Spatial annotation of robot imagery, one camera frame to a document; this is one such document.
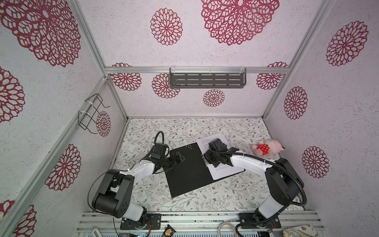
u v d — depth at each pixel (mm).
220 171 914
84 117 725
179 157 816
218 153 701
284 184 456
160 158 714
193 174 904
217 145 702
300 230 687
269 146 952
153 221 732
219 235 700
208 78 975
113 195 435
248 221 727
